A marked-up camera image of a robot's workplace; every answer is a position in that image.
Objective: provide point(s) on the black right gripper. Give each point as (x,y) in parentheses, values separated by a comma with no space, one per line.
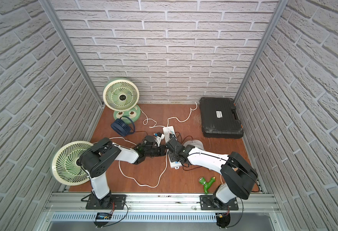
(171,156)

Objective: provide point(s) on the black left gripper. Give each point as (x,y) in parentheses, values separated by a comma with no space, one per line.
(156,148)

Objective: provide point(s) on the white power strip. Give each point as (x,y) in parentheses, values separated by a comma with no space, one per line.
(169,133)

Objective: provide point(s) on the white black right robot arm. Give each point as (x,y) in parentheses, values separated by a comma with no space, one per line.
(238,174)

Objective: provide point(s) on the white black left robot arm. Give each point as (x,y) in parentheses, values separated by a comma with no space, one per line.
(98,158)

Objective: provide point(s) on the white small desk fan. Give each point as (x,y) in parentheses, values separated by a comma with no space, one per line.
(196,143)

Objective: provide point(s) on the navy blue small desk fan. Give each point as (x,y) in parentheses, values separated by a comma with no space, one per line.
(123,129)

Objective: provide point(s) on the large green cream fan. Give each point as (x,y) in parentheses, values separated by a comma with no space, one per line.
(64,164)

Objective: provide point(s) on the green toy drill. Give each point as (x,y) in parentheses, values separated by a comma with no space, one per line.
(206,185)

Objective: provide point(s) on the black tool case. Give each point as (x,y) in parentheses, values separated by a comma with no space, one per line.
(219,118)

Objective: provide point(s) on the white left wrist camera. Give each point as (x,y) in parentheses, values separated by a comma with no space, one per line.
(159,137)

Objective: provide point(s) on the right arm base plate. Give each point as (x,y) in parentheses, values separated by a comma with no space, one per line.
(210,202)

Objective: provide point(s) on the green cream fan at wall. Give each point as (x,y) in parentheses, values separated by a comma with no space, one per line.
(122,96)

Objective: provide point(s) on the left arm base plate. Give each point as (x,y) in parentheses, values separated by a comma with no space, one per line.
(109,202)

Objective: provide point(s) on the aluminium front rail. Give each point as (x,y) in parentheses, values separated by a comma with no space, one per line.
(165,202)

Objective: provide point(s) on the aluminium corner post left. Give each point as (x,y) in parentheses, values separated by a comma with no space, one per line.
(53,17)

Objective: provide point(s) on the aluminium corner post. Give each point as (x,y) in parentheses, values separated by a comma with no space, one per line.
(263,43)
(53,17)

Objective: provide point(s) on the aluminium corner post right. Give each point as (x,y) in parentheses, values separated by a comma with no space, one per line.
(263,43)

